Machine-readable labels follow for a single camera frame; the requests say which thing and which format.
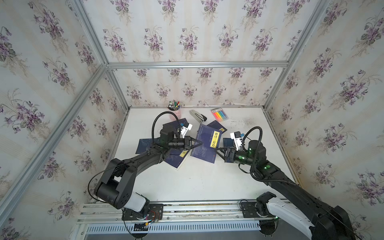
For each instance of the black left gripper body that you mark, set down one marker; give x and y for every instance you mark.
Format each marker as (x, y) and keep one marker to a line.
(177, 143)

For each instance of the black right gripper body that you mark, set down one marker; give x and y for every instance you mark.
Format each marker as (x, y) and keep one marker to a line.
(242, 157)

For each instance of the blue book yellow label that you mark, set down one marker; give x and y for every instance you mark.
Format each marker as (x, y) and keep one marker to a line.
(210, 139)

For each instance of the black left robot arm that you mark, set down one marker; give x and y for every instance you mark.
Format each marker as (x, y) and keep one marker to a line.
(116, 184)

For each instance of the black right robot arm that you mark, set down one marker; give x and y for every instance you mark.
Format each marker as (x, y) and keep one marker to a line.
(308, 214)

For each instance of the blue book under left arm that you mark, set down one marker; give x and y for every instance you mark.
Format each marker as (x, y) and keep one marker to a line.
(175, 158)

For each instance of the blue book right side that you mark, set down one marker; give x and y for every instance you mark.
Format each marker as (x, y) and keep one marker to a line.
(228, 143)

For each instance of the blue book upper left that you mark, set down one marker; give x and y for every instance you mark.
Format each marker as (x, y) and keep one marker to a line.
(173, 126)

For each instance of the blue book far left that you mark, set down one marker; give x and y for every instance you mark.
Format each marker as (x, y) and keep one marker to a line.
(144, 145)

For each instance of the blue book upper middle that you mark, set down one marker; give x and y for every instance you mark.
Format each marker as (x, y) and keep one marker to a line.
(218, 126)

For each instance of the pink pen cup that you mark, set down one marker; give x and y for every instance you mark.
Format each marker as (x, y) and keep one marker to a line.
(176, 111)

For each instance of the grey black stapler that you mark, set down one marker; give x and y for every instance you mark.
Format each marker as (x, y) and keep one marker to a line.
(200, 118)

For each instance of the pens in cup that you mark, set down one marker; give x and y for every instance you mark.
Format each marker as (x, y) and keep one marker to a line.
(174, 105)

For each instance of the colourful highlighter pack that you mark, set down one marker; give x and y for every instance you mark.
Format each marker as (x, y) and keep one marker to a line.
(219, 114)

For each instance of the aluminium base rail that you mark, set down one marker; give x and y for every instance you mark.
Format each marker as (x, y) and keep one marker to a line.
(187, 217)

